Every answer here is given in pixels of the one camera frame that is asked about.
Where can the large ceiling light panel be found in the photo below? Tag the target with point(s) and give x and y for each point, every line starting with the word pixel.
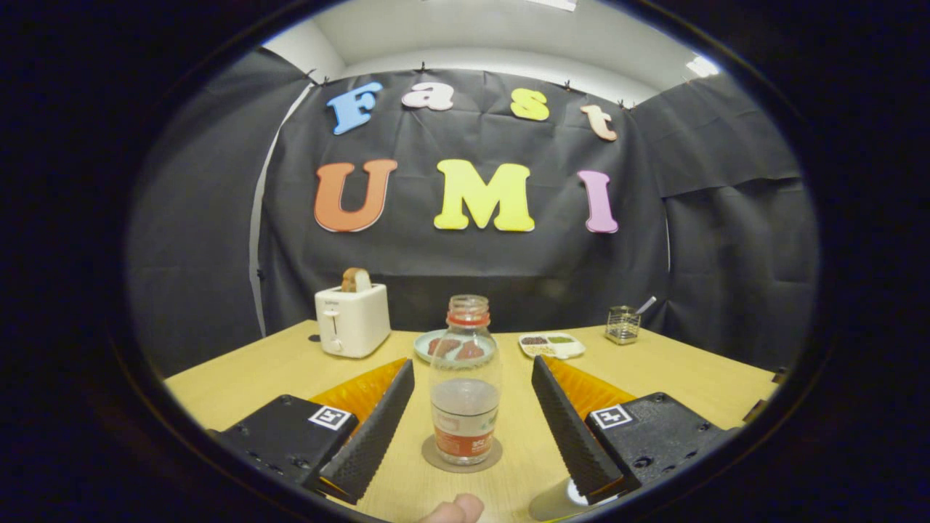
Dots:
pixel 552 3

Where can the white divided dish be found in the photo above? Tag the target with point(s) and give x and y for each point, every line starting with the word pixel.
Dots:
pixel 552 346

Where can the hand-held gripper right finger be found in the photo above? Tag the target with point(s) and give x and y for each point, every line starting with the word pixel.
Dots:
pixel 570 436

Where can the white toaster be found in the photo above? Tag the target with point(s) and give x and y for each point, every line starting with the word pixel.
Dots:
pixel 356 323

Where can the bread slice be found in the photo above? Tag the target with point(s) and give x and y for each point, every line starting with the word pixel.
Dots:
pixel 356 280

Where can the black backdrop cloth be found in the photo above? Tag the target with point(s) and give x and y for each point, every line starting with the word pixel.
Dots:
pixel 472 269

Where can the round brown coaster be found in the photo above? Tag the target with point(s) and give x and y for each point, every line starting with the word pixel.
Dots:
pixel 429 454

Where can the wooden table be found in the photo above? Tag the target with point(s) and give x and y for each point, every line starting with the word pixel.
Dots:
pixel 254 370

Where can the clear plastic juice bottle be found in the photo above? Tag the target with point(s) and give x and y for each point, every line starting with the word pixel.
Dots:
pixel 465 414

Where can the small ceiling light panel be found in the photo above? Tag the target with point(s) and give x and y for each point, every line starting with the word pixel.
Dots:
pixel 702 67

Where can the metal spoon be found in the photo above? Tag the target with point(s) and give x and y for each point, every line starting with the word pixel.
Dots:
pixel 647 304

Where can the pale green plate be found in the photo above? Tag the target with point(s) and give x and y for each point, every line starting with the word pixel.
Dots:
pixel 422 345

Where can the light blue cup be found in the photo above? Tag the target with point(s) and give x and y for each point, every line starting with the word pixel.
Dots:
pixel 552 505

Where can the brown meat piece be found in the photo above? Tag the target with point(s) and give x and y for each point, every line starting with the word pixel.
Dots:
pixel 443 346
pixel 471 351

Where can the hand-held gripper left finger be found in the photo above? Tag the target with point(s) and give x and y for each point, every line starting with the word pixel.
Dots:
pixel 374 436

